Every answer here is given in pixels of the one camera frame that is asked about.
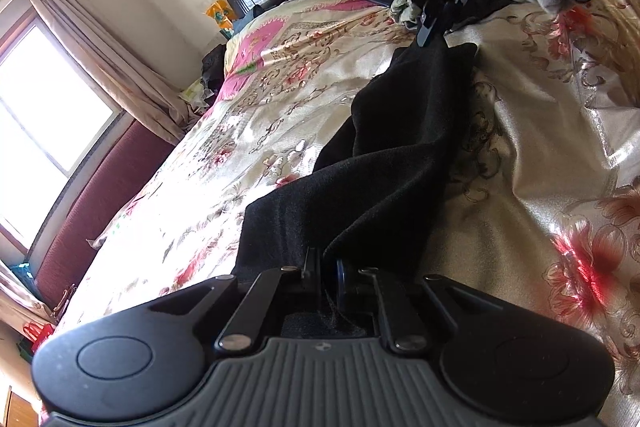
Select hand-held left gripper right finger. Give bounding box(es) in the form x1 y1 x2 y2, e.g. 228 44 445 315
335 258 501 355

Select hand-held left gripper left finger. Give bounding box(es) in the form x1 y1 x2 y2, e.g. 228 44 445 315
150 247 323 355

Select black pants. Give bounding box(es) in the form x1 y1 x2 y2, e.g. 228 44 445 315
232 34 478 339

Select beige crumpled cloth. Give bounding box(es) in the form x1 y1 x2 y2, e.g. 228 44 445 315
390 0 426 30

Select floral satin bedspread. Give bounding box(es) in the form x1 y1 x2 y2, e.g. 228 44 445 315
50 0 640 427

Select yellow packet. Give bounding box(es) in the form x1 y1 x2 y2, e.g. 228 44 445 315
204 0 236 40

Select pale plastic bags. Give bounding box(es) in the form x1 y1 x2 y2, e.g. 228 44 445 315
177 77 216 112

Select dark clothes pile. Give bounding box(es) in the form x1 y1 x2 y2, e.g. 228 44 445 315
200 42 228 90

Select maroon sofa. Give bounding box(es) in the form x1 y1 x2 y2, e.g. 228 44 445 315
30 117 176 325

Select brown handbag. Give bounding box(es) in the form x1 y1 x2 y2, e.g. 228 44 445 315
52 284 78 323

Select red bag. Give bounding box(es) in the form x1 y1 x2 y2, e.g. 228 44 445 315
22 319 56 355

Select teal bag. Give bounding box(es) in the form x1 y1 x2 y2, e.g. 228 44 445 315
10 259 38 303

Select beige patterned curtain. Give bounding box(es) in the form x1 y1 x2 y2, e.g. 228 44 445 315
22 0 201 145
0 257 51 325

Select bright window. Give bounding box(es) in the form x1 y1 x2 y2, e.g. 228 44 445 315
0 19 123 253

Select wooden cabinet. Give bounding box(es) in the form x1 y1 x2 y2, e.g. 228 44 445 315
0 384 46 427

